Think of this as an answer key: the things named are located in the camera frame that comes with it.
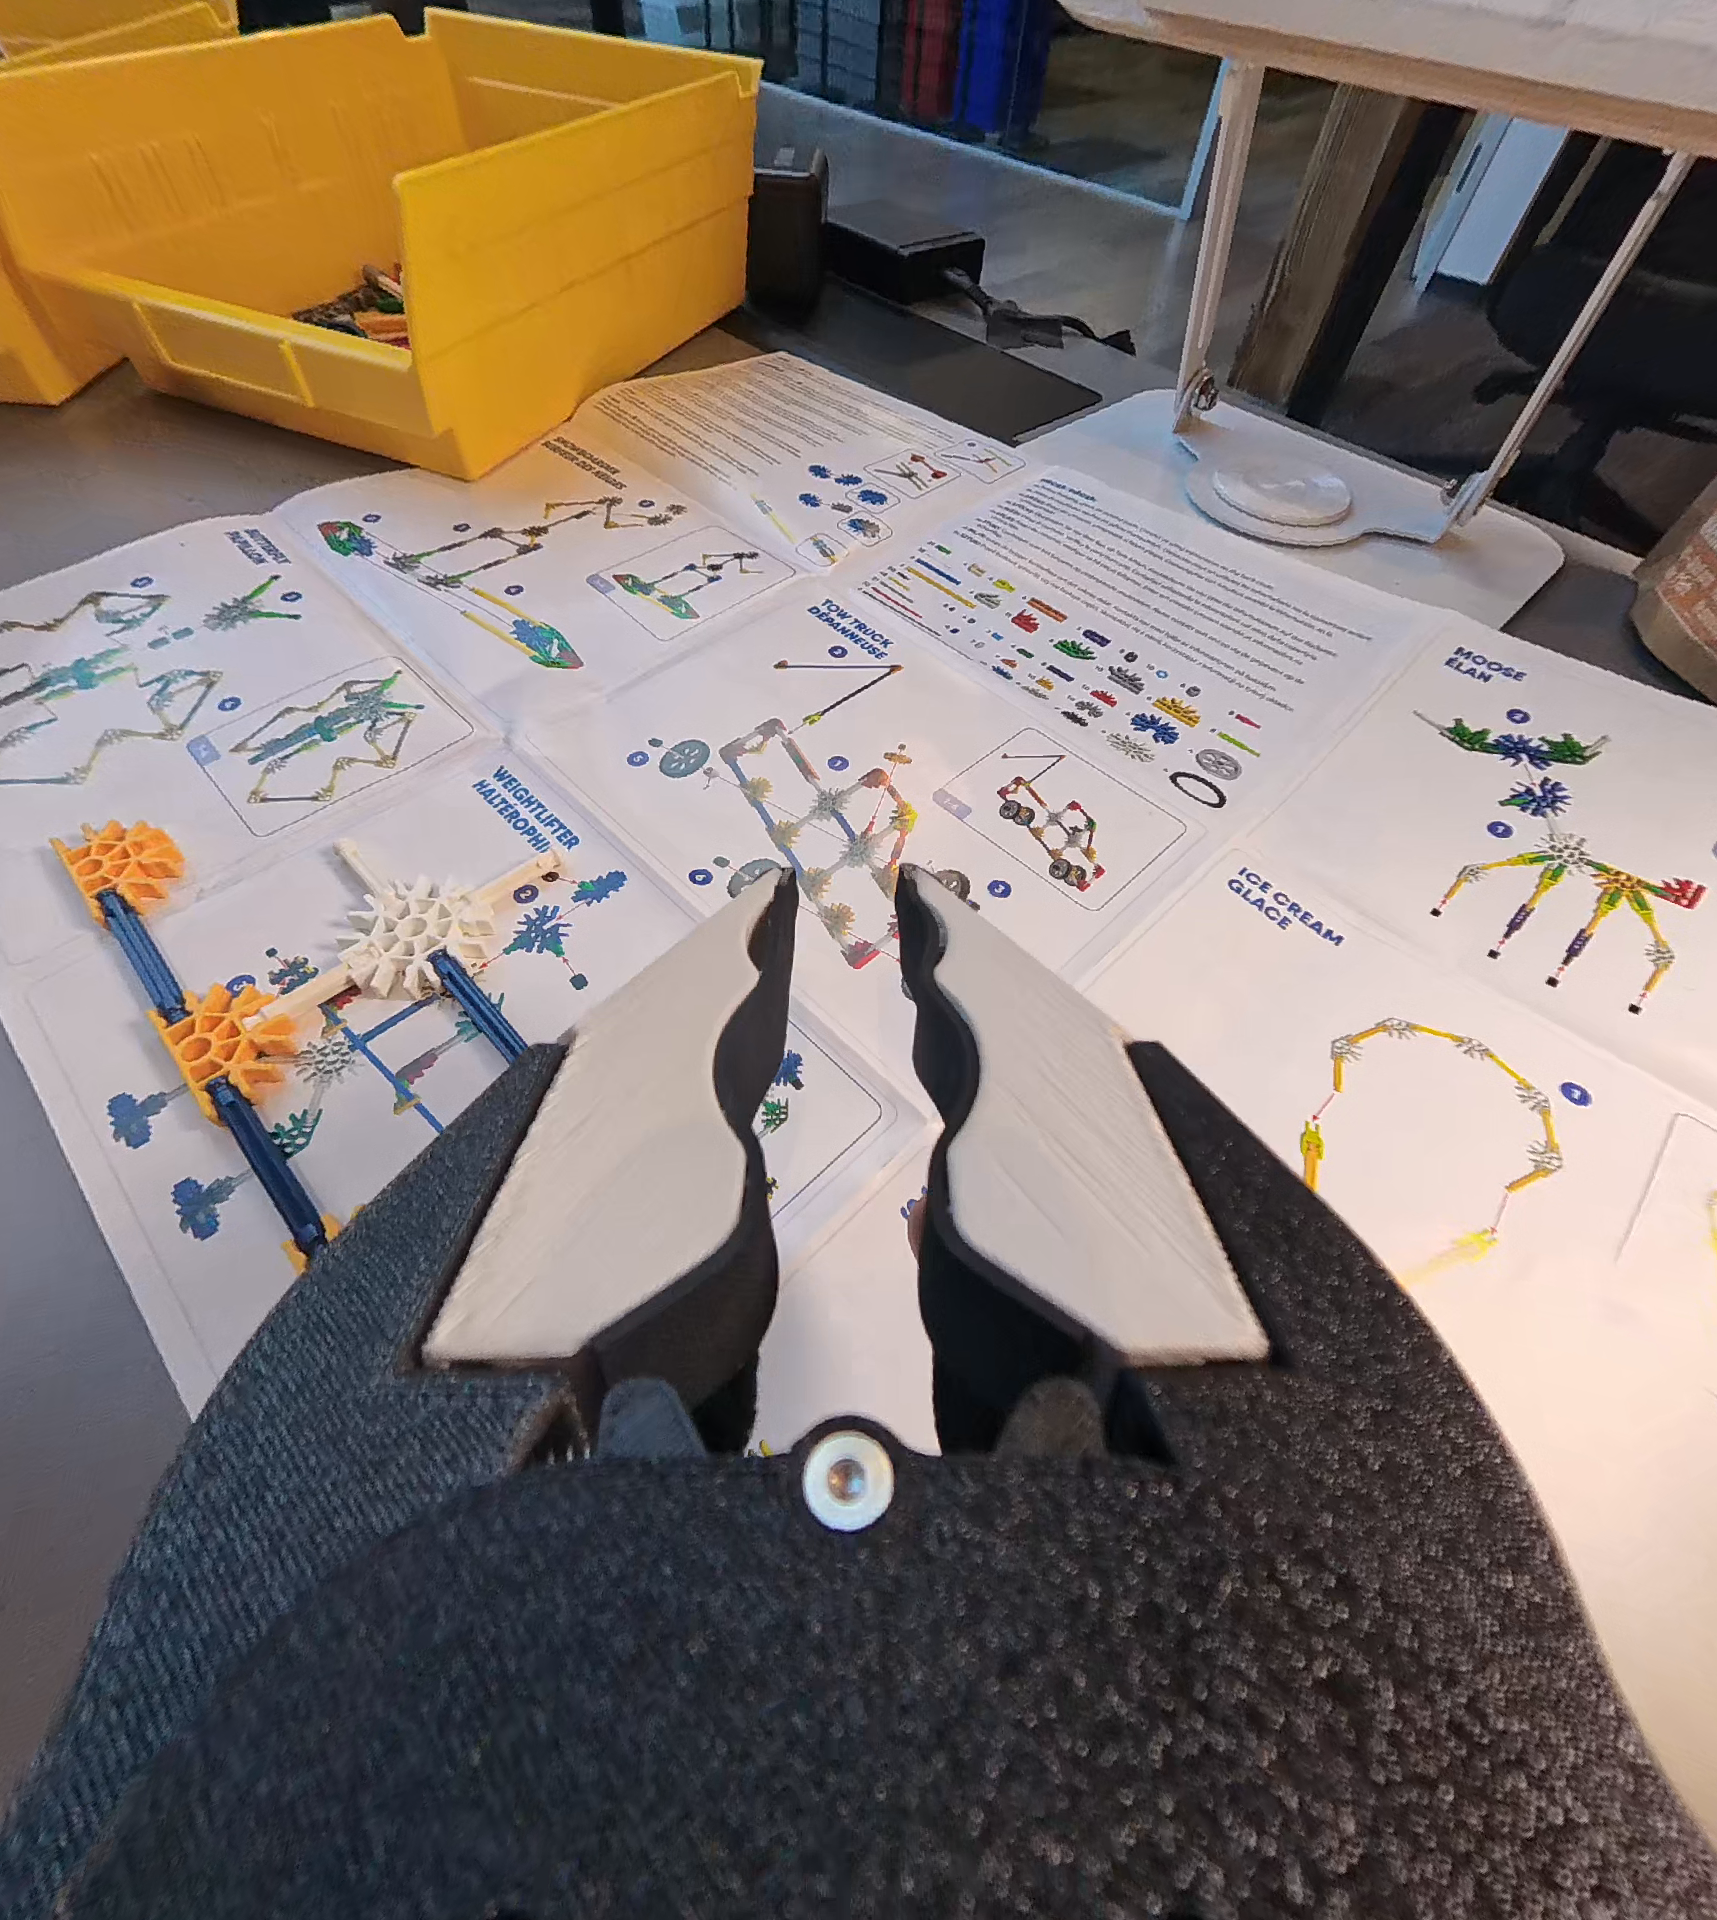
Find white printed instruction sheet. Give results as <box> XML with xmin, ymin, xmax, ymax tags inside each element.
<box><xmin>0</xmin><ymin>353</ymin><xmax>1717</xmax><ymax>1920</ymax></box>

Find white snowflake connector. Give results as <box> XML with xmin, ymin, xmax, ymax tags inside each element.
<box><xmin>341</xmin><ymin>877</ymin><xmax>500</xmax><ymax>997</ymax></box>

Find blue plastic rod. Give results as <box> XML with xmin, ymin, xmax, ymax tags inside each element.
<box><xmin>430</xmin><ymin>948</ymin><xmax>530</xmax><ymax>1069</ymax></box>
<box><xmin>204</xmin><ymin>1102</ymin><xmax>335</xmax><ymax>1271</ymax></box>
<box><xmin>101</xmin><ymin>893</ymin><xmax>195</xmax><ymax>1026</ymax></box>

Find black power adapter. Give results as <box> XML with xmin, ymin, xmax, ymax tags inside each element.
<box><xmin>825</xmin><ymin>211</ymin><xmax>987</xmax><ymax>302</ymax></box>

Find large yellow plastic bin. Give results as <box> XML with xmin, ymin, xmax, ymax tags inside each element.
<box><xmin>0</xmin><ymin>7</ymin><xmax>766</xmax><ymax>482</ymax></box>

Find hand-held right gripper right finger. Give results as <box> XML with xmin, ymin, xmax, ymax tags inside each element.
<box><xmin>892</xmin><ymin>864</ymin><xmax>1276</xmax><ymax>1455</ymax></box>

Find black box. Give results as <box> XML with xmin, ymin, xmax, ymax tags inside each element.
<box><xmin>745</xmin><ymin>146</ymin><xmax>833</xmax><ymax>324</ymax></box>

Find black office chair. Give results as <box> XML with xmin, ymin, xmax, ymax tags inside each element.
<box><xmin>1490</xmin><ymin>151</ymin><xmax>1717</xmax><ymax>521</ymax></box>

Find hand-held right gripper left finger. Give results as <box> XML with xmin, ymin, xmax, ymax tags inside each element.
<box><xmin>419</xmin><ymin>867</ymin><xmax>801</xmax><ymax>1455</ymax></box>

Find grey drawer cabinet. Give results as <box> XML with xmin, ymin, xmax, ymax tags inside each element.
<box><xmin>782</xmin><ymin>0</ymin><xmax>905</xmax><ymax>109</ymax></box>

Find orange fan-shaped connector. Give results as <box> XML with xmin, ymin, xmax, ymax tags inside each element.
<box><xmin>151</xmin><ymin>983</ymin><xmax>302</xmax><ymax>1123</ymax></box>
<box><xmin>53</xmin><ymin>821</ymin><xmax>184</xmax><ymax>923</ymax></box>

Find wooden beam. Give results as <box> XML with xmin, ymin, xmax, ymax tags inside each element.
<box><xmin>1233</xmin><ymin>82</ymin><xmax>1432</xmax><ymax>409</ymax></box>

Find black cable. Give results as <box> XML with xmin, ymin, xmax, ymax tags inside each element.
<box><xmin>949</xmin><ymin>270</ymin><xmax>1138</xmax><ymax>358</ymax></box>

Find red and blue panels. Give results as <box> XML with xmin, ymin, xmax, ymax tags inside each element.
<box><xmin>895</xmin><ymin>0</ymin><xmax>1062</xmax><ymax>145</ymax></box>

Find pile of toy pieces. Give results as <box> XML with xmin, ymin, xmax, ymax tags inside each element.
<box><xmin>290</xmin><ymin>262</ymin><xmax>412</xmax><ymax>350</ymax></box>

